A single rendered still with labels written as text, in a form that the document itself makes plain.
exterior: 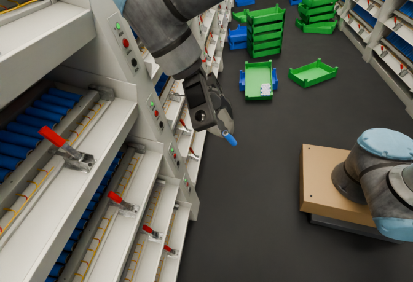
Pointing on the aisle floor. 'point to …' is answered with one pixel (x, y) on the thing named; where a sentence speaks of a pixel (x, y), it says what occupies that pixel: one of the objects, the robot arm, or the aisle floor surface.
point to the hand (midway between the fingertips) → (225, 134)
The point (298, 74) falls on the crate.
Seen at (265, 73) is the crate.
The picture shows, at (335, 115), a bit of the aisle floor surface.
